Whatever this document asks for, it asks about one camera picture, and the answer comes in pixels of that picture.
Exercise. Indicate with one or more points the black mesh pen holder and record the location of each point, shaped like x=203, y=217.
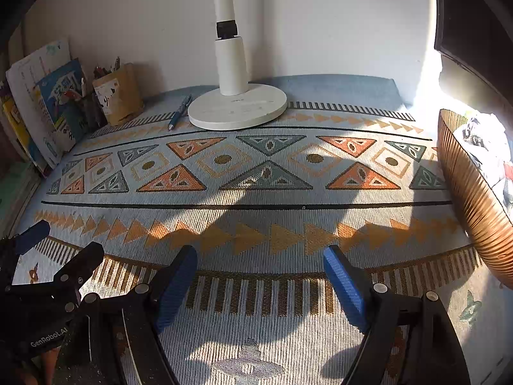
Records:
x=92, y=110

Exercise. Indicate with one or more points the person's left hand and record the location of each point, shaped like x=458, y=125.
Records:
x=50, y=367

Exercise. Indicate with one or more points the white paper ball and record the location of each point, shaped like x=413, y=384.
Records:
x=487, y=136

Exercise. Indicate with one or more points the brown paper pen holder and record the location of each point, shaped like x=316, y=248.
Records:
x=120, y=96

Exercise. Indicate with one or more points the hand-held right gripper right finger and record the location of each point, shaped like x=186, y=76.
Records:
x=346, y=284

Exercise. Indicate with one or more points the blue illustrated book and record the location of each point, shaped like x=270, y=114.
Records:
x=60, y=96

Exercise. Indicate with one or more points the patterned woven table mat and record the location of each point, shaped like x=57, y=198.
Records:
x=256, y=208

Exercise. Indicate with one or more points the gold ribbed bowl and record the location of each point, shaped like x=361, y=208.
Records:
x=465, y=192

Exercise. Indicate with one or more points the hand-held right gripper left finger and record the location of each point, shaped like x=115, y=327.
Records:
x=176, y=284

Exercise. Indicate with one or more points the row of upright books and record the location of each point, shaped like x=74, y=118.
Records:
x=28, y=76

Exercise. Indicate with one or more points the white desk lamp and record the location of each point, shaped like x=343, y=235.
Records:
x=230, y=68

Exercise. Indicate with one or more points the blue pen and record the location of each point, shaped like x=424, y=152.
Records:
x=180, y=112

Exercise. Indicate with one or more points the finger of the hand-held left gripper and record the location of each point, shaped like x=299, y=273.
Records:
x=34, y=233
x=82, y=264

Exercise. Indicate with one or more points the yellow book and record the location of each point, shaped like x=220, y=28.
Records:
x=16, y=128

